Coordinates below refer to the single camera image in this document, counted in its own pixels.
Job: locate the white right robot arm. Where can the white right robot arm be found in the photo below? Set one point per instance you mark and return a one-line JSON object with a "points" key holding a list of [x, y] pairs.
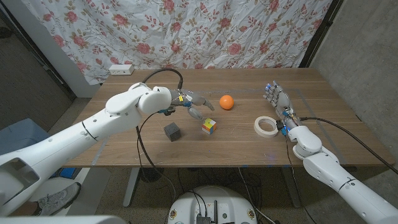
{"points": [[326, 168]]}

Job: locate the dark grey block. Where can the dark grey block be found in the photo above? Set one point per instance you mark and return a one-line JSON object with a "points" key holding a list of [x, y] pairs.
{"points": [[172, 131]]}

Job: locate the white table leg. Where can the white table leg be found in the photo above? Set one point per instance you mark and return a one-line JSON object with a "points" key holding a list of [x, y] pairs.
{"points": [[130, 189]]}

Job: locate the orange ball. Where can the orange ball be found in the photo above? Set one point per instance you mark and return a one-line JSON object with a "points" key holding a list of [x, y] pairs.
{"points": [[226, 102]]}

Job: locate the cream masking tape roll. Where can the cream masking tape roll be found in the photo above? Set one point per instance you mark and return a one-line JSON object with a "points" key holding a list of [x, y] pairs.
{"points": [[259, 130]]}

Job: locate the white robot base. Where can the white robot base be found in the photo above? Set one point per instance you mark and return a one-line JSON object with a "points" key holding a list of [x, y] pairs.
{"points": [[186, 205]]}

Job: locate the grey table leg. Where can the grey table leg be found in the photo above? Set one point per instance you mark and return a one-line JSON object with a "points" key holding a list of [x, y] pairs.
{"points": [[292, 189]]}

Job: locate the floral print backdrop cloth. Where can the floral print backdrop cloth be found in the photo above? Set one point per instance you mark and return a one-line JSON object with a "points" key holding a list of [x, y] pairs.
{"points": [[186, 31]]}

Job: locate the grey sneaker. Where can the grey sneaker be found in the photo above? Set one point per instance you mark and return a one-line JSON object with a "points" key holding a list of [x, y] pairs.
{"points": [[59, 199]]}

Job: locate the black backdrop pole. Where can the black backdrop pole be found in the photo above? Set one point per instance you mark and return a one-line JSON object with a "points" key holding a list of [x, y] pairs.
{"points": [[320, 31]]}

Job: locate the multicoloured Rubik's cube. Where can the multicoloured Rubik's cube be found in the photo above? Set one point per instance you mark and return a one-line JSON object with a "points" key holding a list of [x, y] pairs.
{"points": [[209, 126]]}

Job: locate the person's brown leg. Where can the person's brown leg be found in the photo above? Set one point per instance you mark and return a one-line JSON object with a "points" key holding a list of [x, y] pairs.
{"points": [[25, 210]]}

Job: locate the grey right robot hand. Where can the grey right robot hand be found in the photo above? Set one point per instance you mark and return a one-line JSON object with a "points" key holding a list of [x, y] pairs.
{"points": [[283, 101]]}

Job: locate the black round floor object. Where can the black round floor object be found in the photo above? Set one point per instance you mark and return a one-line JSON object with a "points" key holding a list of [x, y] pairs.
{"points": [[151, 175]]}

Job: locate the white platform with blue pads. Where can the white platform with blue pads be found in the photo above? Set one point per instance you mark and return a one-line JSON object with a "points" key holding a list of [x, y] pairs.
{"points": [[93, 193]]}

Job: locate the white power strip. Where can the white power strip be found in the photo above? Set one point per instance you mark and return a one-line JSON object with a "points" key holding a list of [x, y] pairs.
{"points": [[121, 69]]}

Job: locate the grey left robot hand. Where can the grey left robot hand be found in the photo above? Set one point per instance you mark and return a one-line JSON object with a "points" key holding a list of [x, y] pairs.
{"points": [[192, 99]]}

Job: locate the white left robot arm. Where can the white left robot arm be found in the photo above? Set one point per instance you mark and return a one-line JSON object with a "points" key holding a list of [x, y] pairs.
{"points": [[62, 143]]}

